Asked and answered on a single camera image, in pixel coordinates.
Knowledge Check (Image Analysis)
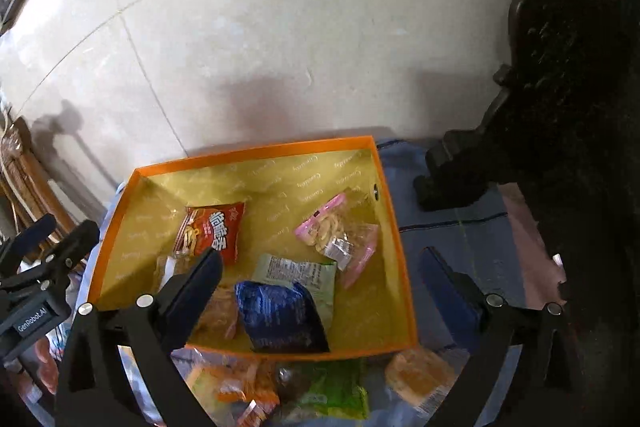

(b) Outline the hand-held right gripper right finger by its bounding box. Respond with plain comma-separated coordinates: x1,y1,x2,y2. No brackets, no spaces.
419,246,588,427

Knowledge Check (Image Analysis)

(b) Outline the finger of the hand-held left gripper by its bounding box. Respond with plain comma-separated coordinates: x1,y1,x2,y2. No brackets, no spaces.
42,220,101,289
9,213,57,264

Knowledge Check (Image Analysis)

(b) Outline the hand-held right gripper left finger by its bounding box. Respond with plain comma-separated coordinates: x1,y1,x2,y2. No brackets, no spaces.
54,248,223,427

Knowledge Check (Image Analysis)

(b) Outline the red snack packet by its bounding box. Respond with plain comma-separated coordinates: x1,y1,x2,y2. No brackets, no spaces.
173,202,247,266

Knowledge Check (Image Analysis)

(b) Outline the brown wooden furniture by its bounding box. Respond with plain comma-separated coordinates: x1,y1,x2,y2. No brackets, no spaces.
0,114,76,253

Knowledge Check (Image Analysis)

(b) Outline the round pastry packet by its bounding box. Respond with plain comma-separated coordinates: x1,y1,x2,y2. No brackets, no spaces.
385,348,458,410

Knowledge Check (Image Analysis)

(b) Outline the light blue cloth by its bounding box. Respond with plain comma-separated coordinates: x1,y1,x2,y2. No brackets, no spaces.
37,137,566,427

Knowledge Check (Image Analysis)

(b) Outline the dark blue snack packet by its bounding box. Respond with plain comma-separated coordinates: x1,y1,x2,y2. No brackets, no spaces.
235,281,331,354

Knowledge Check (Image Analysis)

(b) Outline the orange snack packet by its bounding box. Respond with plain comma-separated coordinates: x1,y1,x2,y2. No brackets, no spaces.
190,352,281,427

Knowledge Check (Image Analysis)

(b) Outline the green white snack packet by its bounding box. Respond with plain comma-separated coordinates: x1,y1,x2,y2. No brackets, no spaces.
250,253,338,323

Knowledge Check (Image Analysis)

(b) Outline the brown snack packet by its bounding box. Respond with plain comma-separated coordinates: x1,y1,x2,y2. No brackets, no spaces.
277,364,321,408

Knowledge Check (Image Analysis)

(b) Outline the pink clear snack packet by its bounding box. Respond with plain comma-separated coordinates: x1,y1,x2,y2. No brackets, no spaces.
294,193,381,290

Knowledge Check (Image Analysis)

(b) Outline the dark wooden chair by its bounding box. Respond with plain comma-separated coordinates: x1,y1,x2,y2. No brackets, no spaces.
412,0,640,358

